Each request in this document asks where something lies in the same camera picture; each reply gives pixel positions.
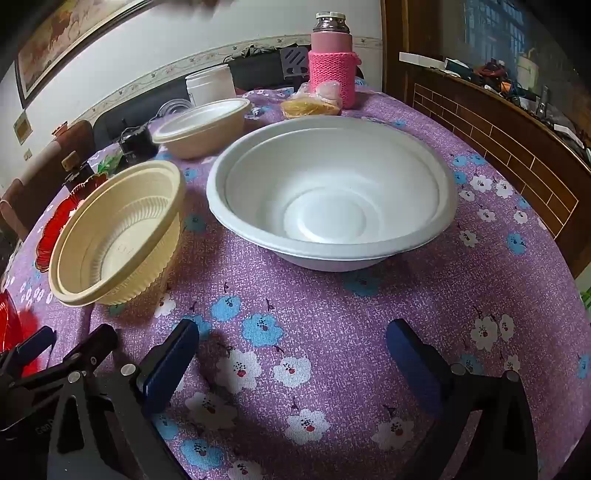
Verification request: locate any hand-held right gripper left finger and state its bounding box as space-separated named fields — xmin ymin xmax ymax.
xmin=46 ymin=318 xmax=200 ymax=480

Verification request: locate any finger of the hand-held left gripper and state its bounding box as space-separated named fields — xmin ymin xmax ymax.
xmin=9 ymin=323 xmax=119 ymax=391
xmin=0 ymin=325 xmax=57 ymax=376

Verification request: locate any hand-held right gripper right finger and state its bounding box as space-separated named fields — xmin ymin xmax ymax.
xmin=387 ymin=318 xmax=539 ymax=480

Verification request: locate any red plate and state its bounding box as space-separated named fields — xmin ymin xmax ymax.
xmin=36 ymin=174 xmax=110 ymax=274
xmin=0 ymin=292 xmax=47 ymax=370

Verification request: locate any cream ribbed plastic bowl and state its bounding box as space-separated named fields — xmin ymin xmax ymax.
xmin=48 ymin=161 xmax=186 ymax=308

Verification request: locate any large white foam bowl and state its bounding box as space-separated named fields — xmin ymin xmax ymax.
xmin=206 ymin=115 xmax=459 ymax=273

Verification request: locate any beige smooth bowl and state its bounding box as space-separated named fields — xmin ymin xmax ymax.
xmin=152 ymin=98 xmax=251 ymax=160

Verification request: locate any purple floral tablecloth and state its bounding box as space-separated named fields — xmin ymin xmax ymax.
xmin=0 ymin=85 xmax=591 ymax=480

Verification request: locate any brown chair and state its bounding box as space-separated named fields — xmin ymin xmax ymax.
xmin=0 ymin=120 xmax=96 ymax=241

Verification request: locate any green and white bag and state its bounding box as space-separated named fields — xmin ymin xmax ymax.
xmin=575 ymin=276 xmax=591 ymax=324

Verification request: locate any small black device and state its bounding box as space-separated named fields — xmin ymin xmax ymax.
xmin=119 ymin=121 xmax=158 ymax=163

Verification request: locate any wooden brick-pattern cabinet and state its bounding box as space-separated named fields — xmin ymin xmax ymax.
xmin=382 ymin=0 xmax=591 ymax=280

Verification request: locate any black sofa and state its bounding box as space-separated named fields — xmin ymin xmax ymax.
xmin=91 ymin=46 xmax=365 ymax=145

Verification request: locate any clear plastic lid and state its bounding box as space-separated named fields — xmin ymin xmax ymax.
xmin=156 ymin=97 xmax=195 ymax=121

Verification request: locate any clear bag of yellow food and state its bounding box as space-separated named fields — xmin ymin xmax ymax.
xmin=281 ymin=82 xmax=343 ymax=121

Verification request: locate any white plastic jar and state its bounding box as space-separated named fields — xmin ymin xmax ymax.
xmin=185 ymin=65 xmax=237 ymax=108

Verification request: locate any framed painting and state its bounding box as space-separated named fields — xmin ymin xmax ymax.
xmin=14 ymin=0 xmax=155 ymax=110

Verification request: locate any white flat box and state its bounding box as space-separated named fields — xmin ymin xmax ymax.
xmin=399 ymin=52 xmax=445 ymax=68

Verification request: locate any pink thermos with knitted sleeve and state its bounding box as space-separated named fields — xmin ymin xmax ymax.
xmin=308 ymin=13 xmax=360 ymax=110

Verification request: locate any grey slotted spatula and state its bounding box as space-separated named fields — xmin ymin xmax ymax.
xmin=280 ymin=45 xmax=311 ymax=80

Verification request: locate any wall switch plate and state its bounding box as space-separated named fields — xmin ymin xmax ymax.
xmin=12 ymin=113 xmax=33 ymax=145

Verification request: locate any pile of tools and cables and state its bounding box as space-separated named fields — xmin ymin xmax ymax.
xmin=443 ymin=55 xmax=591 ymax=162

